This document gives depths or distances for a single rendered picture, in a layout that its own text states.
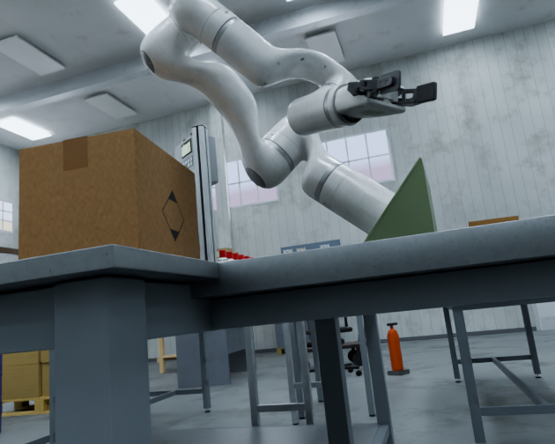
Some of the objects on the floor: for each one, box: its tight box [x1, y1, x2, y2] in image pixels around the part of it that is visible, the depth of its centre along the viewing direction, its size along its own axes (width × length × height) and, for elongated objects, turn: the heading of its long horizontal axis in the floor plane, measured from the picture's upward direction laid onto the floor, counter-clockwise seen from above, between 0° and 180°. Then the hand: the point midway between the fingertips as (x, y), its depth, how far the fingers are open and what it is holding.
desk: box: [175, 326, 256, 389], centre depth 656 cm, size 74×143×77 cm, turn 142°
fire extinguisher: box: [387, 322, 410, 375], centre depth 523 cm, size 24×24×56 cm
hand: (413, 86), depth 79 cm, fingers open, 8 cm apart
